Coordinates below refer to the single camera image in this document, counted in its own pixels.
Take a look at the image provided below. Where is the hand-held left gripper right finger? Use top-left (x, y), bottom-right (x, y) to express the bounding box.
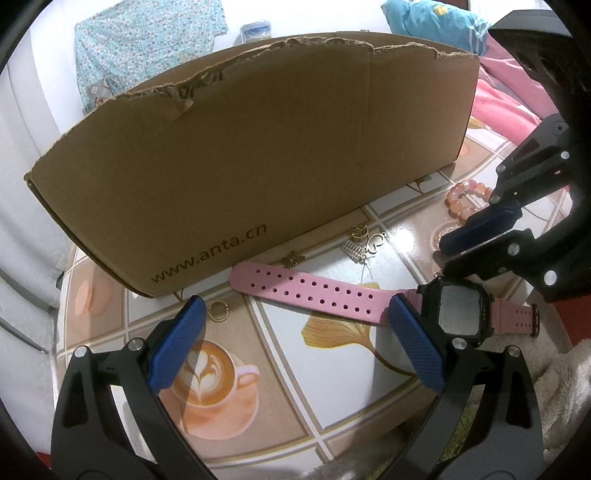
top-left (389, 294), bottom-right (546, 480)

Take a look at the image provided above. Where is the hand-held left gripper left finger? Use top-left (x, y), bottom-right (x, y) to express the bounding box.
top-left (51, 295), bottom-right (218, 480)

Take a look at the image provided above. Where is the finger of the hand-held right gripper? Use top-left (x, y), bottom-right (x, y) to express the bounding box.
top-left (440, 114), bottom-right (573, 257)
top-left (444, 217), bottom-right (578, 303)

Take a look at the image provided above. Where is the pink bead bracelet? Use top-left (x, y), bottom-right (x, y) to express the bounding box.
top-left (444, 181), bottom-right (497, 227)

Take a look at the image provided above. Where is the pink strap wrist watch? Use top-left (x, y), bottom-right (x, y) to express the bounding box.
top-left (230, 261), bottom-right (542, 348)

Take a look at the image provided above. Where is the brown cardboard box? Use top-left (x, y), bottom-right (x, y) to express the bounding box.
top-left (24, 36), bottom-right (481, 300)

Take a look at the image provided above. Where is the pink floral blanket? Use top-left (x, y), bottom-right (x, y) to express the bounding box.
top-left (466, 32), bottom-right (561, 160)

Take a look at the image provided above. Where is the white green fluffy rug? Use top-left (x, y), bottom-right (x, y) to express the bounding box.
top-left (480, 332), bottom-right (591, 467)

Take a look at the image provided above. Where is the blue printed pillow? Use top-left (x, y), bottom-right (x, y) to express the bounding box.
top-left (382, 0), bottom-right (492, 58)

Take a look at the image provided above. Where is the teal floral cloth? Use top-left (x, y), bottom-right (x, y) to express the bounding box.
top-left (74, 0), bottom-right (229, 114)

